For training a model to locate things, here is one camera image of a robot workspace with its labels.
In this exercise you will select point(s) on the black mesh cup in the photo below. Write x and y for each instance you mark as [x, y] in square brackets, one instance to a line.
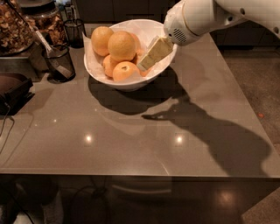
[74, 31]
[59, 63]

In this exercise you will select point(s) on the large jar of dried snacks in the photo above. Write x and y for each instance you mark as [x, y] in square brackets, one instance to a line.
[15, 34]

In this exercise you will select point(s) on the metal serving tongs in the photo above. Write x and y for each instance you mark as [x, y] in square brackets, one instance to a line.
[34, 30]

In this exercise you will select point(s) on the front orange with stem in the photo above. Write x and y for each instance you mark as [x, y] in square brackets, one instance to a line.
[124, 70]

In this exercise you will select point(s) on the hidden orange at back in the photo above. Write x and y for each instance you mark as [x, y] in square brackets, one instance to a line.
[137, 41]

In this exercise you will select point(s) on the white ceramic bowl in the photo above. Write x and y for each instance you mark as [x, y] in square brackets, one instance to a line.
[131, 83]

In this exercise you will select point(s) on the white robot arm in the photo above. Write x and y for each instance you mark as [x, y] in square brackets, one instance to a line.
[188, 20]

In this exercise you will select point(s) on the front black mesh cup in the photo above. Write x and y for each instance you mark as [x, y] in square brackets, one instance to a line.
[59, 63]

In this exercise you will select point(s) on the orange at back left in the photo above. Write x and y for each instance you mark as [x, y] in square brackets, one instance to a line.
[100, 38]

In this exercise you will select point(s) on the small orange at left front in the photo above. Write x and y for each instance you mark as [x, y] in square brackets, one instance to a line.
[108, 65]

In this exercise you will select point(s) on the rear black mesh cup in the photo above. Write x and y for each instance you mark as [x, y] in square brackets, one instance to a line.
[74, 31]

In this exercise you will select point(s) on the orange at right front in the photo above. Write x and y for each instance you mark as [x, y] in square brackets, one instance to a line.
[138, 56]

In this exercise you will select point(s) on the large orange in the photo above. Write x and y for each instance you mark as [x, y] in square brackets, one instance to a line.
[122, 46]

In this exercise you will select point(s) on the dark brown tray appliance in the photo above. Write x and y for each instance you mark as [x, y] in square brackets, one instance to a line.
[14, 92]

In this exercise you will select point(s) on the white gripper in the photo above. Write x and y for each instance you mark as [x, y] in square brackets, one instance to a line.
[174, 25]

